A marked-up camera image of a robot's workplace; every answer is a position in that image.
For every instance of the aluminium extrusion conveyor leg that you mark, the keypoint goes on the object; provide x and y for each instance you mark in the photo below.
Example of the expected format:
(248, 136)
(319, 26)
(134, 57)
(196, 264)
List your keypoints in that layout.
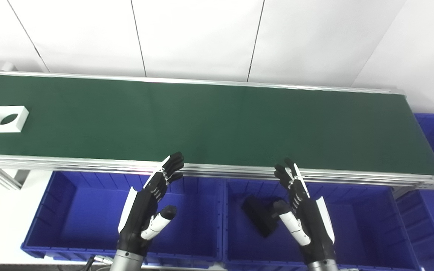
(6, 177)

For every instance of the white square part with hole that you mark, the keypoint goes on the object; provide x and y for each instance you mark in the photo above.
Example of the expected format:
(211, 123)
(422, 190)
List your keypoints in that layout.
(19, 127)

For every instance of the black flanged part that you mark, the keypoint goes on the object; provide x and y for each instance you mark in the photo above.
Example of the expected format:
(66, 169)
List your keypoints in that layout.
(258, 216)

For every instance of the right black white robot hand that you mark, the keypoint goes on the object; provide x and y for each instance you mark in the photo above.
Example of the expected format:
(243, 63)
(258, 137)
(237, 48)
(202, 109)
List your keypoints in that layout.
(313, 222)

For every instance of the green conveyor belt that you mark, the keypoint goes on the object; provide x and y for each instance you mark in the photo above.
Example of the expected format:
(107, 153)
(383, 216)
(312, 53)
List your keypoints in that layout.
(217, 120)

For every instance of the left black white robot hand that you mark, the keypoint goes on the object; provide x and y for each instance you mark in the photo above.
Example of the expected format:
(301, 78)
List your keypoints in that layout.
(141, 210)

